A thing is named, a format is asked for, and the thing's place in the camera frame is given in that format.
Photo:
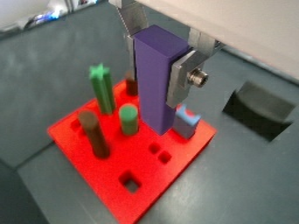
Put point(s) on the short brown cylinder peg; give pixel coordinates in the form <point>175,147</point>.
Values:
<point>131,84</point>

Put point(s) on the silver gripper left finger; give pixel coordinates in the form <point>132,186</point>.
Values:
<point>132,15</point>

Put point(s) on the green star peg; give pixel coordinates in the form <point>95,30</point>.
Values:
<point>100,80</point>

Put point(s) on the red peg board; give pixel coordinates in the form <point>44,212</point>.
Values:
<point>144,162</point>

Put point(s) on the purple rectangle block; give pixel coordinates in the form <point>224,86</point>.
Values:
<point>157,49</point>

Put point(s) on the tall brown cylinder peg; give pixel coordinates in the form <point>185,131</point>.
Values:
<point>89,124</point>

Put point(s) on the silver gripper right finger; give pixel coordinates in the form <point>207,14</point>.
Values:
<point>187,68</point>

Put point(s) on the green cylinder peg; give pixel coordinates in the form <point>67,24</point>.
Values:
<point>128,119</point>

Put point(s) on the blue notched peg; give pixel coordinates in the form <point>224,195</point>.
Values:
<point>185,122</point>

